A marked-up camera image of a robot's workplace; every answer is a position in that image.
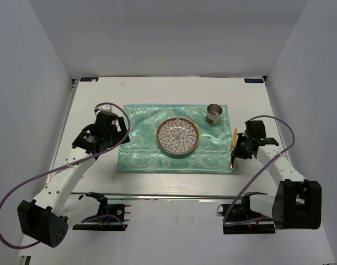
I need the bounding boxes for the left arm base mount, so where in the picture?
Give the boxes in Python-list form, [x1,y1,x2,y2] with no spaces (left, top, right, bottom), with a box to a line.
[72,192,131,231]

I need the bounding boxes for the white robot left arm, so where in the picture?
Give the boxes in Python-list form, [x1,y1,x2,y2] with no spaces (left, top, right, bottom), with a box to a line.
[17,104,130,248]

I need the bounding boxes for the blue label sticker right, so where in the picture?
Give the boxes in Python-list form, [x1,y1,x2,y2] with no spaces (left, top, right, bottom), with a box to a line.
[244,78,264,83]

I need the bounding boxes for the blue label sticker left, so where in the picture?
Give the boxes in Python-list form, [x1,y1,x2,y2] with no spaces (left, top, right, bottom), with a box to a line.
[79,77,99,82]

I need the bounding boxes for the blue label sticker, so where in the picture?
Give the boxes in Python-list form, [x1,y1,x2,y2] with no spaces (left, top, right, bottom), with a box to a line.
[79,77,99,82]
[244,78,264,83]

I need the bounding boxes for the gold knife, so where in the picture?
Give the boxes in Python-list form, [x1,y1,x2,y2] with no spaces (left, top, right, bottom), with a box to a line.
[231,128,237,169]

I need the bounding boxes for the patterned orange rim plate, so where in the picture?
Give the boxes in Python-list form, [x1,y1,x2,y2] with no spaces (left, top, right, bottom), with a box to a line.
[156,117,199,155]

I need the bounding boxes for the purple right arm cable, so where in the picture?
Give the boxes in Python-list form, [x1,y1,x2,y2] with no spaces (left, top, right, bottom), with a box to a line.
[222,115,296,230]

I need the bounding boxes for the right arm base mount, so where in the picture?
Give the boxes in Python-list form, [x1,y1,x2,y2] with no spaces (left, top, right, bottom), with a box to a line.
[217,192,276,235]

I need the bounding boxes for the green satin cloth napkin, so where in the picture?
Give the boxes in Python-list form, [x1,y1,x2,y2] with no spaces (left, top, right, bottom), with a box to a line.
[116,104,238,174]

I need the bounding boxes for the metal cup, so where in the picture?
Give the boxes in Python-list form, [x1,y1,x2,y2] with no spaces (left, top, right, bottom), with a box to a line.
[206,104,223,125]

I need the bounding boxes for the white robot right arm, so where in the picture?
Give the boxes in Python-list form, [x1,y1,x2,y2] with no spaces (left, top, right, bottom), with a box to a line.
[223,116,322,230]

